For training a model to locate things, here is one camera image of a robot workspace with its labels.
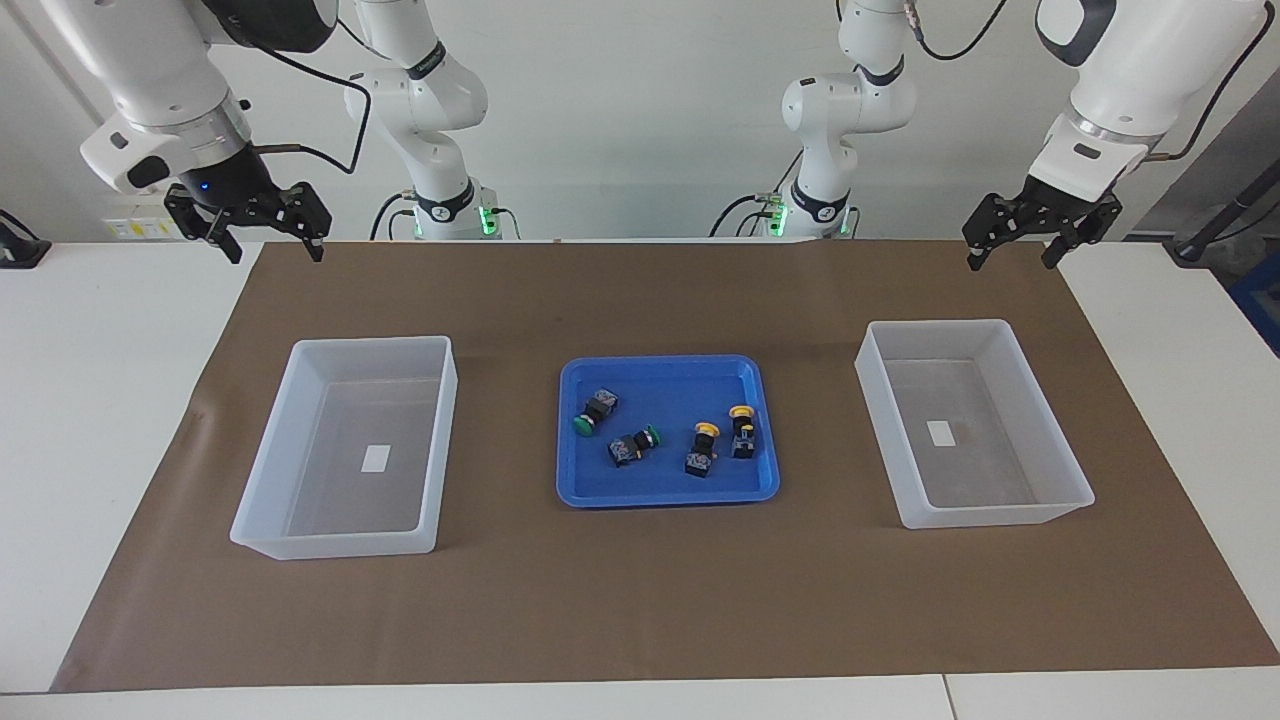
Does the white wall socket box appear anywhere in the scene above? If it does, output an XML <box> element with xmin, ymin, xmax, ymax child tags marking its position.
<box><xmin>105</xmin><ymin>205</ymin><xmax>186</xmax><ymax>241</ymax></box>

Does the blue crate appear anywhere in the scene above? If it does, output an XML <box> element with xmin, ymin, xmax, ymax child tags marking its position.
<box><xmin>1228</xmin><ymin>250</ymin><xmax>1280</xmax><ymax>356</ymax></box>

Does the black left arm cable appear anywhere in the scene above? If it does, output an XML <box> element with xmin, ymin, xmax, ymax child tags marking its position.
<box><xmin>905</xmin><ymin>0</ymin><xmax>1280</xmax><ymax>163</ymax></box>

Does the blue plastic tray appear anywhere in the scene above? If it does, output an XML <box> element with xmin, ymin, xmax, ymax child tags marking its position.
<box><xmin>556</xmin><ymin>354</ymin><xmax>781</xmax><ymax>509</ymax></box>

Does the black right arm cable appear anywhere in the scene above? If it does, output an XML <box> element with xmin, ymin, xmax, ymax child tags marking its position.
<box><xmin>240</xmin><ymin>30</ymin><xmax>373</xmax><ymax>176</ymax></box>

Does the black base cable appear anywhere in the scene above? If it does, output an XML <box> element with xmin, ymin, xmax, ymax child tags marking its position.
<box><xmin>710</xmin><ymin>150</ymin><xmax>806</xmax><ymax>239</ymax></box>
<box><xmin>370</xmin><ymin>190</ymin><xmax>421</xmax><ymax>241</ymax></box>

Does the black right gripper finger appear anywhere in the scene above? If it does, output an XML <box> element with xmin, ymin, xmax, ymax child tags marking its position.
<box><xmin>165</xmin><ymin>185</ymin><xmax>243</xmax><ymax>264</ymax></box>
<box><xmin>265</xmin><ymin>183</ymin><xmax>333</xmax><ymax>263</ymax></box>

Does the black desk clamp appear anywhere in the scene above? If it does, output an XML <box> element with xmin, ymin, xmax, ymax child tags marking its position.
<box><xmin>0</xmin><ymin>210</ymin><xmax>51</xmax><ymax>269</ymax></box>

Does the translucent white plastic box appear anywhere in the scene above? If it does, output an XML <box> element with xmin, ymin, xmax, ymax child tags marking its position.
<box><xmin>229</xmin><ymin>335</ymin><xmax>459</xmax><ymax>561</ymax></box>
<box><xmin>855</xmin><ymin>319</ymin><xmax>1096</xmax><ymax>530</ymax></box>

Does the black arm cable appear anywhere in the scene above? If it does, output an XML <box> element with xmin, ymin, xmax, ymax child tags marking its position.
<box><xmin>905</xmin><ymin>0</ymin><xmax>1280</xmax><ymax>163</ymax></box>
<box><xmin>240</xmin><ymin>30</ymin><xmax>373</xmax><ymax>176</ymax></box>

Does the brown paper table mat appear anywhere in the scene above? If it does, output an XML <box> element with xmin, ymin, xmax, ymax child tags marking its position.
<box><xmin>50</xmin><ymin>240</ymin><xmax>1280</xmax><ymax>693</ymax></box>

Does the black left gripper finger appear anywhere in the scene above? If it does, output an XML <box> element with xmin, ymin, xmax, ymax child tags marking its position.
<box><xmin>962</xmin><ymin>193</ymin><xmax>1036</xmax><ymax>271</ymax></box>
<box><xmin>1041</xmin><ymin>198</ymin><xmax>1123</xmax><ymax>269</ymax></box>

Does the green push button switch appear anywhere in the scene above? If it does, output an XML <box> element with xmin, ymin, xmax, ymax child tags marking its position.
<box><xmin>607</xmin><ymin>424</ymin><xmax>662</xmax><ymax>468</ymax></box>
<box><xmin>572</xmin><ymin>389</ymin><xmax>619</xmax><ymax>437</ymax></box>

